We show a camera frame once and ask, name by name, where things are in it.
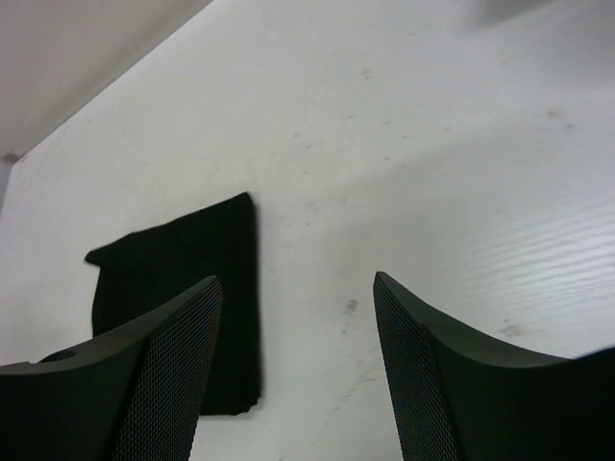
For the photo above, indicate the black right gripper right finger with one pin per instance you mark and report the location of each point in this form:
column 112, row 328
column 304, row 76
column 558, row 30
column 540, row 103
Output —
column 460, row 394

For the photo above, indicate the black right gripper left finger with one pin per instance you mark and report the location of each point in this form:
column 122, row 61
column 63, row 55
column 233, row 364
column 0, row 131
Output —
column 132, row 393

